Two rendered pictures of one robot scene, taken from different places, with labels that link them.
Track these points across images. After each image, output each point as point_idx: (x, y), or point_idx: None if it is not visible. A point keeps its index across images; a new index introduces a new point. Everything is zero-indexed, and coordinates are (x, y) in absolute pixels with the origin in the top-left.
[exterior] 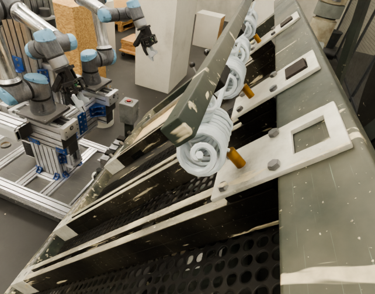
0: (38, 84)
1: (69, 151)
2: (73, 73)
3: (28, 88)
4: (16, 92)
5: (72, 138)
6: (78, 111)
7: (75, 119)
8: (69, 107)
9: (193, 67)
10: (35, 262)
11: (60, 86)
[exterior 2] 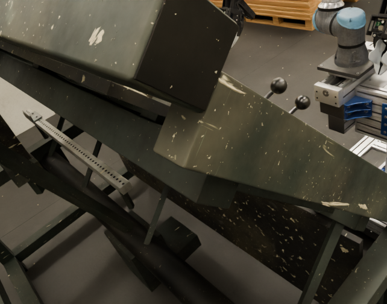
0: (337, 22)
1: (328, 123)
2: (225, 0)
3: (329, 21)
4: (318, 18)
5: (336, 112)
6: None
7: (336, 90)
8: (357, 75)
9: (294, 107)
10: None
11: (245, 14)
